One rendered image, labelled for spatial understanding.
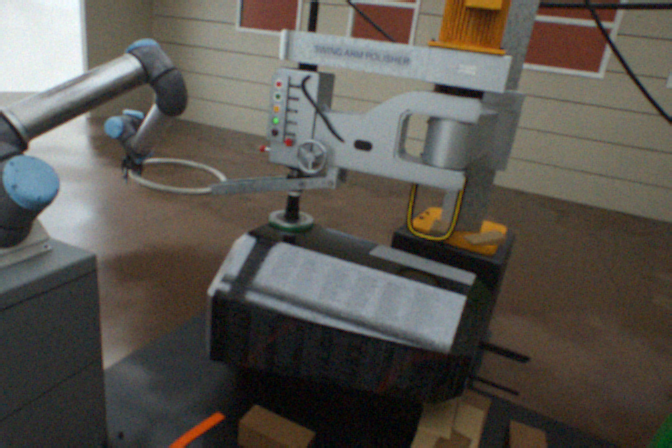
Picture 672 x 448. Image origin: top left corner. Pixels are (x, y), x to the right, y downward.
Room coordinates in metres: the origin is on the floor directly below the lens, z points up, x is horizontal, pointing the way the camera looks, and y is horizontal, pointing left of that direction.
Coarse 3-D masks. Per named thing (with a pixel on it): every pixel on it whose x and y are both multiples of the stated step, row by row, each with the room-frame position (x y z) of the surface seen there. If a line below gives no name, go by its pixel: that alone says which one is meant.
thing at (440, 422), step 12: (444, 408) 1.59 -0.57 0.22; (420, 420) 1.50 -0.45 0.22; (432, 420) 1.51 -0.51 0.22; (444, 420) 1.52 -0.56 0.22; (432, 432) 1.44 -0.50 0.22; (444, 432) 1.45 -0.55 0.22; (456, 432) 1.46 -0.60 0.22; (444, 444) 1.39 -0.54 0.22; (456, 444) 1.40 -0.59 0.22; (468, 444) 1.41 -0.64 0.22
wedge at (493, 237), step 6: (480, 234) 2.29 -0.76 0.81; (486, 234) 2.29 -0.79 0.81; (492, 234) 2.29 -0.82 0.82; (498, 234) 2.29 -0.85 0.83; (468, 240) 2.23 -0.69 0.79; (474, 240) 2.22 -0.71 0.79; (480, 240) 2.22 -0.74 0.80; (486, 240) 2.22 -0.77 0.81; (492, 240) 2.22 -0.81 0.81; (498, 240) 2.24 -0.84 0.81; (504, 240) 2.25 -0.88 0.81
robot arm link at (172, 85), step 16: (160, 80) 1.62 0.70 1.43; (176, 80) 1.65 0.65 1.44; (160, 96) 1.64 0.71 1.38; (176, 96) 1.65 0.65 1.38; (160, 112) 1.70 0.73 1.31; (176, 112) 1.68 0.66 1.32; (144, 128) 1.83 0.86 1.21; (160, 128) 1.79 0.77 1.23; (128, 144) 1.98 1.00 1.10; (144, 144) 1.90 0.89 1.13; (144, 160) 2.02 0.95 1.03
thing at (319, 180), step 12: (228, 180) 2.22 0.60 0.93; (240, 180) 2.21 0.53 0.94; (252, 180) 2.19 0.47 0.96; (264, 180) 2.17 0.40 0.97; (276, 180) 2.04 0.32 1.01; (288, 180) 2.02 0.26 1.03; (300, 180) 2.00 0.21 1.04; (312, 180) 1.99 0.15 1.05; (324, 180) 1.98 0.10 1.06; (216, 192) 2.12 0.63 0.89; (228, 192) 2.10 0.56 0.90; (240, 192) 2.08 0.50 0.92
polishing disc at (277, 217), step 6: (282, 210) 2.16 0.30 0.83; (270, 216) 2.04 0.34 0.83; (276, 216) 2.05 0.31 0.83; (282, 216) 2.07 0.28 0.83; (300, 216) 2.10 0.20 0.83; (306, 216) 2.12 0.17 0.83; (276, 222) 1.99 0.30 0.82; (282, 222) 1.98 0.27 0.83; (288, 222) 2.00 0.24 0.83; (294, 222) 2.01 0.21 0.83; (300, 222) 2.02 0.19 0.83; (306, 222) 2.03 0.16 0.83
